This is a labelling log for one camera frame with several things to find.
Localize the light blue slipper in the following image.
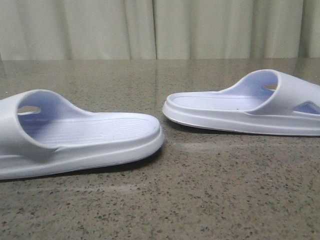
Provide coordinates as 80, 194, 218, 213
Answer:
0, 89, 165, 180
162, 69, 320, 136

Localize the pale green curtain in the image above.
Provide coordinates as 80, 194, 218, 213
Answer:
0, 0, 320, 60

